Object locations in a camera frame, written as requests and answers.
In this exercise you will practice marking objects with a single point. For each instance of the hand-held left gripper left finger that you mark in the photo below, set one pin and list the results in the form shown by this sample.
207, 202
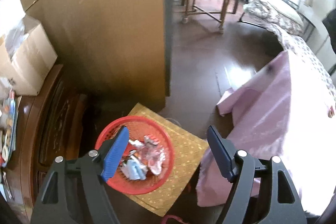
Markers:
115, 155

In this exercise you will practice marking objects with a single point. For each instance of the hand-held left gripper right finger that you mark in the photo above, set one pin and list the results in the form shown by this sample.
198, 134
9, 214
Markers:
218, 150

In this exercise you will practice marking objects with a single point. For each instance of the white milk carton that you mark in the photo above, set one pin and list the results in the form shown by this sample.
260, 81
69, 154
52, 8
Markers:
135, 169

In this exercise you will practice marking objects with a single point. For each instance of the red clear snack bag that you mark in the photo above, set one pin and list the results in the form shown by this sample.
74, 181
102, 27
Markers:
155, 158

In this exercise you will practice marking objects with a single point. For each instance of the red plastic basket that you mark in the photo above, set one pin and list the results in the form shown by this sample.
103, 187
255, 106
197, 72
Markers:
157, 179

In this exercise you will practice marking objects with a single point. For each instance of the yellow woven bag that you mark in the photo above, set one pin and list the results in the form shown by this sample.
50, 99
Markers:
183, 150

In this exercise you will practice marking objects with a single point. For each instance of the dark wooden sideboard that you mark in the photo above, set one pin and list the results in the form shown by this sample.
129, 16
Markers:
52, 134

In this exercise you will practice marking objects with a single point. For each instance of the cardboard box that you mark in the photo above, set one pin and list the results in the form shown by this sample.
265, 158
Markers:
29, 64

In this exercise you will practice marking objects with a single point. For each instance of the light wooden cabinet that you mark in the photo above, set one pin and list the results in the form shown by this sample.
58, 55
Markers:
105, 29

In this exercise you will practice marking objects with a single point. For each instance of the floral covered bed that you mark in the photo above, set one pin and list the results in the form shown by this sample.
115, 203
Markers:
309, 56

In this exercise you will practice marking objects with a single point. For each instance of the folded floral quilt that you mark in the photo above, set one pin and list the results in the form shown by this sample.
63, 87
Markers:
265, 11

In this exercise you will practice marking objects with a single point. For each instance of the cream pillow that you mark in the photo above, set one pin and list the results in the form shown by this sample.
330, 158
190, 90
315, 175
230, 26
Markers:
283, 8

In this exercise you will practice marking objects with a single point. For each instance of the black coat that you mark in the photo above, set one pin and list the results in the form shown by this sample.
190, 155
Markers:
332, 24

